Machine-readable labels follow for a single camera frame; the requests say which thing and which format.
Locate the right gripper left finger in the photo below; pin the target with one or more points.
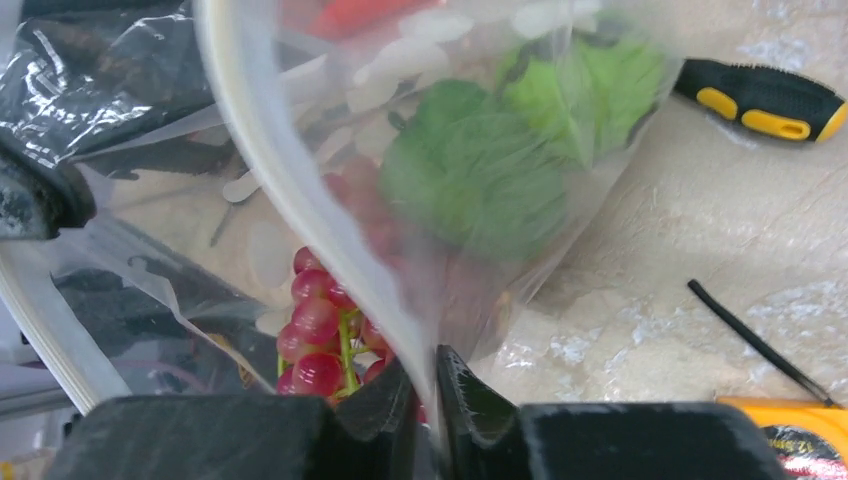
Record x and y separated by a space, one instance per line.
372 435

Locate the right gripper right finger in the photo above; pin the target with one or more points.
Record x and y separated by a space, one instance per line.
491 438

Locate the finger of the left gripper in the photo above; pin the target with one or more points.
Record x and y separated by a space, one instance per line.
38 201

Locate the red toy grape bunch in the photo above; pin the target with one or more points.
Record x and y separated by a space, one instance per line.
328 348

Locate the clear zip top bag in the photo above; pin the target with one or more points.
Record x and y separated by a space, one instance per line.
215 196

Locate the green toy leaf vegetable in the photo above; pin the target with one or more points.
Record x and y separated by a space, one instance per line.
485 169

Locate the orange tape measure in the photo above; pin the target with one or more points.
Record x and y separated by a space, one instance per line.
808 437

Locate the orange toy carrot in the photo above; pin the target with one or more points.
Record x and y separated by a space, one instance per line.
344 18

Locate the black yellow screwdriver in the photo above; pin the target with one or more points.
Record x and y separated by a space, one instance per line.
764 99

